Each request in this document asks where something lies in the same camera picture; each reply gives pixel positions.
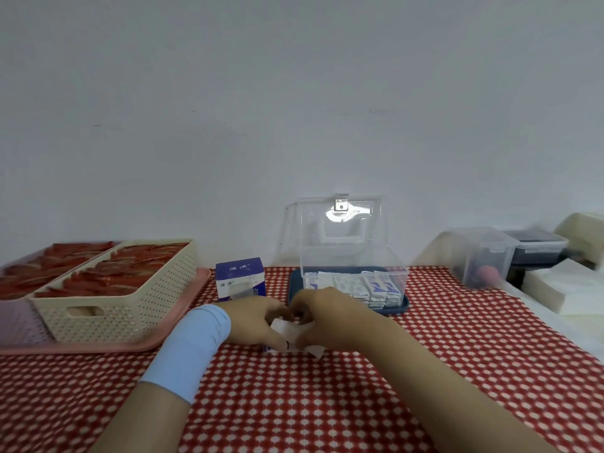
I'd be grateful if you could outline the person's left hand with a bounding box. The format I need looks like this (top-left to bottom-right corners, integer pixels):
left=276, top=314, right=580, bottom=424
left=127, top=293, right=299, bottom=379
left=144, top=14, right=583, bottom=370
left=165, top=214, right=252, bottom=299
left=218, top=296, right=294, bottom=349

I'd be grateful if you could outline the person's right hand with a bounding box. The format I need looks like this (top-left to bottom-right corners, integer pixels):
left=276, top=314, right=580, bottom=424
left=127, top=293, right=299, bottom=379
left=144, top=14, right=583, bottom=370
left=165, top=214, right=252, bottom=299
left=288, top=286, right=405, bottom=354

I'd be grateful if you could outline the pile of bandage strips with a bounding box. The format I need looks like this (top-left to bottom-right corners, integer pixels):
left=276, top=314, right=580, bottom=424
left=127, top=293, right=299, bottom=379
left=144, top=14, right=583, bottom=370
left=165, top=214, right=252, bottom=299
left=263, top=317, right=327, bottom=360

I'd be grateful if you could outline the blue white cardboard box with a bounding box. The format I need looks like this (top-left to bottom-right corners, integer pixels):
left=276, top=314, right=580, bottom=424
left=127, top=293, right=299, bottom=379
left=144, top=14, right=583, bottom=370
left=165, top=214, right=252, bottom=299
left=215, top=257, right=267, bottom=303

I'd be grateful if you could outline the row of bandage stacks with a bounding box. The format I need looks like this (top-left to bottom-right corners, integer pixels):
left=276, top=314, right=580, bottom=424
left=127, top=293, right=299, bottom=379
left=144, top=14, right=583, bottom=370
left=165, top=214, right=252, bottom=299
left=303, top=270, right=405, bottom=311

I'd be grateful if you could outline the clear storage box blue base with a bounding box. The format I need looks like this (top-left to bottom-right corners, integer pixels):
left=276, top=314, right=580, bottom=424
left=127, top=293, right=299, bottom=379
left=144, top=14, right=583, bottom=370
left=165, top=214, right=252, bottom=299
left=278, top=193, right=410, bottom=318

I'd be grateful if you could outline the person's right forearm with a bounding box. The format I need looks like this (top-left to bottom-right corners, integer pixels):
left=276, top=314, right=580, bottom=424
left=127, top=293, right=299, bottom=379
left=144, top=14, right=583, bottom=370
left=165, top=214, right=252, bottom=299
left=363, top=320, right=557, bottom=453

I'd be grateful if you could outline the person's left forearm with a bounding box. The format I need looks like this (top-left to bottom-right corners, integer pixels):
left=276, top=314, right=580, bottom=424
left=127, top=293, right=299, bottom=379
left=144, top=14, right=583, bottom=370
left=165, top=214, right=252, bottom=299
left=89, top=381, right=192, bottom=453

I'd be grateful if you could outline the pink plastic tray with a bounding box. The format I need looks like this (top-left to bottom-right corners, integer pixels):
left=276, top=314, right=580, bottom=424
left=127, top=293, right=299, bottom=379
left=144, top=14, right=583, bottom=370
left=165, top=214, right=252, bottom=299
left=0, top=267, right=212, bottom=356

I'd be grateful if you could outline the light blue wristband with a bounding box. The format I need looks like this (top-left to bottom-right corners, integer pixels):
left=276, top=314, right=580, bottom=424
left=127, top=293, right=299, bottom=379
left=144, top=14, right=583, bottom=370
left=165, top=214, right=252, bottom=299
left=139, top=304, right=233, bottom=405

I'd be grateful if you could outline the cream perforated plastic basket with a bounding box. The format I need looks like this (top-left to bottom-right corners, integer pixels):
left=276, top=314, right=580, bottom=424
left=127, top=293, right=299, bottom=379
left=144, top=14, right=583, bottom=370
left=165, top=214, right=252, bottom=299
left=28, top=238, right=198, bottom=345

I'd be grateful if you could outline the pile of red packets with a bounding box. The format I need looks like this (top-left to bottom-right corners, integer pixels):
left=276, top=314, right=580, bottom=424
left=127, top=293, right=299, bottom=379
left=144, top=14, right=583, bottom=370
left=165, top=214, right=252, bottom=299
left=0, top=241, right=115, bottom=301
left=33, top=242, right=191, bottom=299

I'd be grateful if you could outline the clear plastic container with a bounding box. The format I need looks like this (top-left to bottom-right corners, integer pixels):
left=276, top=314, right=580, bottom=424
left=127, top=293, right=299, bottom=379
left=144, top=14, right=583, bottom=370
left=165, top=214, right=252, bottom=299
left=415, top=226, right=521, bottom=292

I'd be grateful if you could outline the black flat object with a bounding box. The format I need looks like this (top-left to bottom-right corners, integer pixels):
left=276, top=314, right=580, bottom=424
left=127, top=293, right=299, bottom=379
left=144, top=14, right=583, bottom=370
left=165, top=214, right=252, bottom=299
left=502, top=228, right=570, bottom=288

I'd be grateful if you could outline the pink perforated plastic basket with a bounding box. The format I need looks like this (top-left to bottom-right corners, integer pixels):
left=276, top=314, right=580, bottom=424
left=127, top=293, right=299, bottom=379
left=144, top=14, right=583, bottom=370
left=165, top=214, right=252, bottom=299
left=0, top=240, right=125, bottom=347

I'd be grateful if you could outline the beige round object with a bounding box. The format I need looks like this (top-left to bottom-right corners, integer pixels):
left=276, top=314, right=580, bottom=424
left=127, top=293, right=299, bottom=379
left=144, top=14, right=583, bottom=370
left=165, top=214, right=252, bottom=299
left=553, top=211, right=604, bottom=269

